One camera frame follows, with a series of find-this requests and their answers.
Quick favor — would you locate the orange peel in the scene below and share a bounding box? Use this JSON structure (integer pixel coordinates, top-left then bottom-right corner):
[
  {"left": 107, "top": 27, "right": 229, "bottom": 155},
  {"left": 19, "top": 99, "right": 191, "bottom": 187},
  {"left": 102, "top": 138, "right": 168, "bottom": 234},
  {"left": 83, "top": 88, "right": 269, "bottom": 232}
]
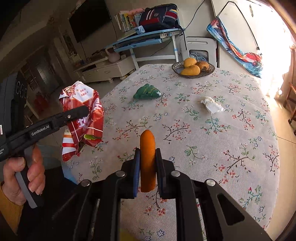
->
[{"left": 140, "top": 130, "right": 156, "bottom": 193}]

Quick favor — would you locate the red snack bag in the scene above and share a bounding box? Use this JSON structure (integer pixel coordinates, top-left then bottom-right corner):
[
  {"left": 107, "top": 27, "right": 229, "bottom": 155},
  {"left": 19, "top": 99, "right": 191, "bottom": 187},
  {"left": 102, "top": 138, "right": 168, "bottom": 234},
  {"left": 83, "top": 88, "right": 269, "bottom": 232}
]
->
[{"left": 59, "top": 81, "right": 104, "bottom": 162}]

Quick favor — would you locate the small white tissue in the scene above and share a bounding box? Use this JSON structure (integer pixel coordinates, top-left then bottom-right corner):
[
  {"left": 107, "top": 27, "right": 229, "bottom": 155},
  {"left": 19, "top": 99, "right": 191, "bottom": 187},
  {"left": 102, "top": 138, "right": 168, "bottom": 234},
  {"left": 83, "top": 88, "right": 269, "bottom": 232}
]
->
[{"left": 201, "top": 96, "right": 224, "bottom": 114}]

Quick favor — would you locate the yellow sleeve forearm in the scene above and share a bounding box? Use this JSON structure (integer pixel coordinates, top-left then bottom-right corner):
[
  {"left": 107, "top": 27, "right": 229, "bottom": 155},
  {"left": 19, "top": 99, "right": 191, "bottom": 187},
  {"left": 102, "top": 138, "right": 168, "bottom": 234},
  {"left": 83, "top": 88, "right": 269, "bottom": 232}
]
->
[{"left": 1, "top": 182, "right": 23, "bottom": 234}]

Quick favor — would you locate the yellow trash bin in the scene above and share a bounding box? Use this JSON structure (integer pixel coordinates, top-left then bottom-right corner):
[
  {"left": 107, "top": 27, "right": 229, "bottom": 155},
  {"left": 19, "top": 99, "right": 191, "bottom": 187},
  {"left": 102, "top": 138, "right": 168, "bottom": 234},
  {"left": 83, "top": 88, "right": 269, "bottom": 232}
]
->
[{"left": 119, "top": 228, "right": 138, "bottom": 241}]

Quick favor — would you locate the person's left hand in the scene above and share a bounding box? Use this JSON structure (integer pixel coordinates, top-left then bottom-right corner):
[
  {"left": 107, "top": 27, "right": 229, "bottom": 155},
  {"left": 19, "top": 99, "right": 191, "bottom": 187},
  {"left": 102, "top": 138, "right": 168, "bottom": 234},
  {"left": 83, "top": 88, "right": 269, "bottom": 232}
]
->
[{"left": 1, "top": 145, "right": 45, "bottom": 208}]

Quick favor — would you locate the floral grey tablecloth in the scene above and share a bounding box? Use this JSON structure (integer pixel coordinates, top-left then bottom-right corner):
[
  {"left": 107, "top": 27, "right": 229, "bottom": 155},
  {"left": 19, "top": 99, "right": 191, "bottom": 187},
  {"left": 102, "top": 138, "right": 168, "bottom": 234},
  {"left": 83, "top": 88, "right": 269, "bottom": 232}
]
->
[{"left": 62, "top": 64, "right": 280, "bottom": 229}]

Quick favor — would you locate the white tv cabinet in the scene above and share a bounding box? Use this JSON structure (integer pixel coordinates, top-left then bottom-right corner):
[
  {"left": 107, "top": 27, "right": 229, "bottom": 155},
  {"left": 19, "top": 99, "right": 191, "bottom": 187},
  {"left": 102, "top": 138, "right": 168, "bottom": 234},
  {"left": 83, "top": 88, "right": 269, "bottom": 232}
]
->
[{"left": 74, "top": 56, "right": 135, "bottom": 83}]

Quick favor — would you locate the yellow mango front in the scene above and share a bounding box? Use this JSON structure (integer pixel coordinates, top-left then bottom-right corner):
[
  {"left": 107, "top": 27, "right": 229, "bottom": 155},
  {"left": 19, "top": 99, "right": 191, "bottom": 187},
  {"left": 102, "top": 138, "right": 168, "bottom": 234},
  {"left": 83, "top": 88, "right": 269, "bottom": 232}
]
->
[{"left": 181, "top": 65, "right": 201, "bottom": 76}]

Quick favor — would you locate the yellow mango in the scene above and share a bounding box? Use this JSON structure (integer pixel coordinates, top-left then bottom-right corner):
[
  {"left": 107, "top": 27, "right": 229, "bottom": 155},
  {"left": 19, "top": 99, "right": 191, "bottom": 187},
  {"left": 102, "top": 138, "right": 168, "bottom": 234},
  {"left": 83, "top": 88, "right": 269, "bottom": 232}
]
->
[
  {"left": 184, "top": 57, "right": 197, "bottom": 68},
  {"left": 181, "top": 65, "right": 201, "bottom": 76}
]

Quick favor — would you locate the woven fruit basket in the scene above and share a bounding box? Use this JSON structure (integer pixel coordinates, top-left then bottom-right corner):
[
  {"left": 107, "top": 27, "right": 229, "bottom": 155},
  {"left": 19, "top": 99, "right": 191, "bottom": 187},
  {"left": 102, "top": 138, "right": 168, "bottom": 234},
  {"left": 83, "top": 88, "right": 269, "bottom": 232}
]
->
[{"left": 171, "top": 61, "right": 215, "bottom": 78}]

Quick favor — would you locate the pink kettlebell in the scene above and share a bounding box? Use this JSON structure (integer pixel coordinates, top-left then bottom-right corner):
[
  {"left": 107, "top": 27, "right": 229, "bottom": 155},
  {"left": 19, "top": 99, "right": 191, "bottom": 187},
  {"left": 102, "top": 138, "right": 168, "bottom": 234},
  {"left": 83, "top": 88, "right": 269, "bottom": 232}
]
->
[{"left": 105, "top": 47, "right": 121, "bottom": 63}]

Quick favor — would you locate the yellow mango back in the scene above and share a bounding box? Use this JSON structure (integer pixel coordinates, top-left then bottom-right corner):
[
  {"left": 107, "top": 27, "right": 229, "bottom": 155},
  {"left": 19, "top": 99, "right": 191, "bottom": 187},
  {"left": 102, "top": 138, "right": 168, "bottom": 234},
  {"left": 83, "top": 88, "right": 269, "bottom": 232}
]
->
[{"left": 184, "top": 57, "right": 197, "bottom": 68}]

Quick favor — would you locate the brown mango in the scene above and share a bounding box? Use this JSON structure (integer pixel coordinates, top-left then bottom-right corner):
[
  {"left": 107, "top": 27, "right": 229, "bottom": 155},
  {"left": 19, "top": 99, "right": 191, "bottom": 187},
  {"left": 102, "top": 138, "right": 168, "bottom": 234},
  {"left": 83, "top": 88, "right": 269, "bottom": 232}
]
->
[{"left": 196, "top": 61, "right": 210, "bottom": 71}]

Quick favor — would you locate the blue study desk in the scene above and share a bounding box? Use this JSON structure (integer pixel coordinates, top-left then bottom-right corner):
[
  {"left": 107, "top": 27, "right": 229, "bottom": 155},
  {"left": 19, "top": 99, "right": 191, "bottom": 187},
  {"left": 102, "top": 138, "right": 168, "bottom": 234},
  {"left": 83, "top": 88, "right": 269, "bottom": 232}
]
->
[{"left": 105, "top": 28, "right": 183, "bottom": 70}]

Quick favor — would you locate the white air purifier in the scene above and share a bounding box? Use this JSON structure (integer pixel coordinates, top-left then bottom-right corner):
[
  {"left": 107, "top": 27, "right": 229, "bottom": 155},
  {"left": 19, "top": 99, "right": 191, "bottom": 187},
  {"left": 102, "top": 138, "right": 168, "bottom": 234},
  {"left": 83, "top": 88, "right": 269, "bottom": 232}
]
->
[{"left": 183, "top": 37, "right": 218, "bottom": 67}]

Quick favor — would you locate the colourful blue red towel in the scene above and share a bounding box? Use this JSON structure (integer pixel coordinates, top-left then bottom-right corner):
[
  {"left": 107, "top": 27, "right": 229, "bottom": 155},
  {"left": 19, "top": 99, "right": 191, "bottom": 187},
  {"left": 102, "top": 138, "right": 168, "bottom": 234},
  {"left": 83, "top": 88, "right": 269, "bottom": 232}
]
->
[{"left": 207, "top": 17, "right": 263, "bottom": 78}]

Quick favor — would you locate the row of books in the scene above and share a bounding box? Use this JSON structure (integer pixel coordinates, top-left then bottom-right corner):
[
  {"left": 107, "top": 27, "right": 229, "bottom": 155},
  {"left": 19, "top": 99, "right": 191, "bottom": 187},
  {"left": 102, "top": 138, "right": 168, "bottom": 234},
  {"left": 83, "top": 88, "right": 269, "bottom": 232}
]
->
[{"left": 114, "top": 9, "right": 142, "bottom": 32}]

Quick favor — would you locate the navy red school backpack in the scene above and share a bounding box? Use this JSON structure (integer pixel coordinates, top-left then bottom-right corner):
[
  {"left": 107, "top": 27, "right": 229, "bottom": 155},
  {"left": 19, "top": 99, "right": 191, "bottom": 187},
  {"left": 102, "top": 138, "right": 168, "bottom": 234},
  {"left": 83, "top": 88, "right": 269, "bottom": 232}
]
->
[{"left": 139, "top": 4, "right": 181, "bottom": 32}]

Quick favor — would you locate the black wall television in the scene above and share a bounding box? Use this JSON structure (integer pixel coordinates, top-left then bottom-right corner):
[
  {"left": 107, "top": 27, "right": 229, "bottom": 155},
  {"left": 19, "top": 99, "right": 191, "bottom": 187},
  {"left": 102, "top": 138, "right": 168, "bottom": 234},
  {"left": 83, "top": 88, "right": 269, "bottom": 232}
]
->
[{"left": 69, "top": 0, "right": 111, "bottom": 43}]

